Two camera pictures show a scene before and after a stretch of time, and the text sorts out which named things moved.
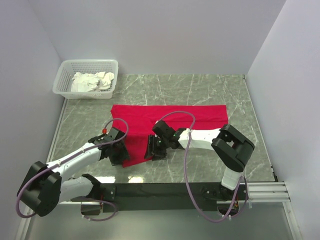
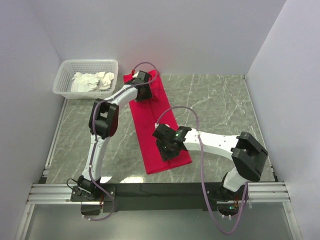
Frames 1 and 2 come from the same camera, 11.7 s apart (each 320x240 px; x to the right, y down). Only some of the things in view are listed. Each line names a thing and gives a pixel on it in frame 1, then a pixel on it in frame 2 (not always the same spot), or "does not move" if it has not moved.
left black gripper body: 119,154 -> 147,94
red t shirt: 141,118 -> 147,113
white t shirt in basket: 90,82 does not move
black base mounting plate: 164,197 does not move
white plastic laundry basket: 86,79 does not move
